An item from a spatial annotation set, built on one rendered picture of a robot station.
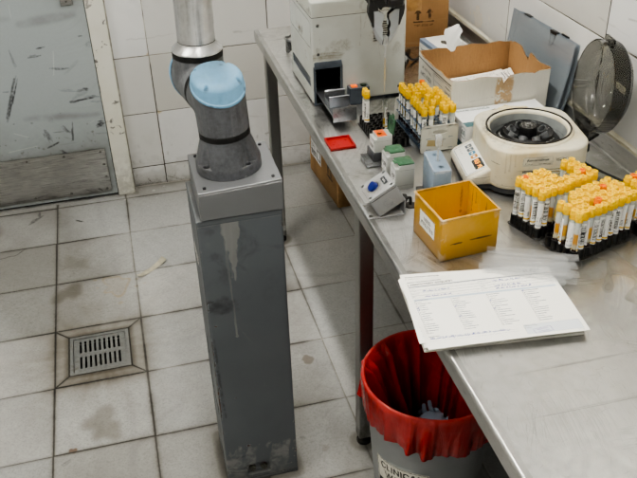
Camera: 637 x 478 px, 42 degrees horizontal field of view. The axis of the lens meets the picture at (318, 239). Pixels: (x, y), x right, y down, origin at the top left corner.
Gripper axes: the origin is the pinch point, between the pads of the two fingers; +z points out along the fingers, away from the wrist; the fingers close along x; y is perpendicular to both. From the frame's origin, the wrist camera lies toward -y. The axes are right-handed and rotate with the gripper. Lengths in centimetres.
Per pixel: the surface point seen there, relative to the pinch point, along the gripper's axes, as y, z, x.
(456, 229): -59, 19, 5
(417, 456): -59, 83, 10
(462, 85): -4.5, 12.7, -19.5
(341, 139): 0.7, 26.0, 11.3
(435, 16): 60, 16, -38
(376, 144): -15.5, 20.4, 7.0
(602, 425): -109, 26, 0
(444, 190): -46.5, 17.3, 2.2
